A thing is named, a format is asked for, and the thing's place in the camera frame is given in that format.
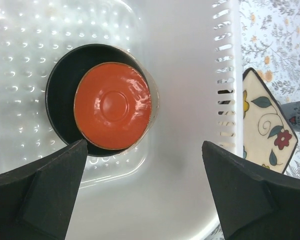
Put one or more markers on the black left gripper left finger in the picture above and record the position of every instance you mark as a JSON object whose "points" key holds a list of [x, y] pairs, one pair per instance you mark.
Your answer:
{"points": [[37, 199]]}

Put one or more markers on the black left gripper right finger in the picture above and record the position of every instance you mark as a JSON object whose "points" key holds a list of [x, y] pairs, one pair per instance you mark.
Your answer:
{"points": [[252, 202]]}

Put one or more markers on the square floral ceramic plate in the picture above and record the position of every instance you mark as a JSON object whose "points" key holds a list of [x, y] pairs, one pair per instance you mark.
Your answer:
{"points": [[268, 139]]}

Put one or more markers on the red round saucer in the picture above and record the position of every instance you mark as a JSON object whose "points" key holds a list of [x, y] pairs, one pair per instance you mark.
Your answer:
{"points": [[112, 106]]}

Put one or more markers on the black round plate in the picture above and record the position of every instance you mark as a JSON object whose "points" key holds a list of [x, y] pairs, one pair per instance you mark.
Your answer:
{"points": [[64, 79]]}

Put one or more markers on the white plastic bin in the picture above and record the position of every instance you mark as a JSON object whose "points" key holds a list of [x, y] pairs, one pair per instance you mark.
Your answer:
{"points": [[157, 190]]}

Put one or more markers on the grey mug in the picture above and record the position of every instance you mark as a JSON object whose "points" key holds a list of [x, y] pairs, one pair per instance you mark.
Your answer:
{"points": [[291, 111]]}

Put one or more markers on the floral tablecloth mat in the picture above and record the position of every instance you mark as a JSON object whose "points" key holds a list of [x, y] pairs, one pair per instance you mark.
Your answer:
{"points": [[271, 46]]}

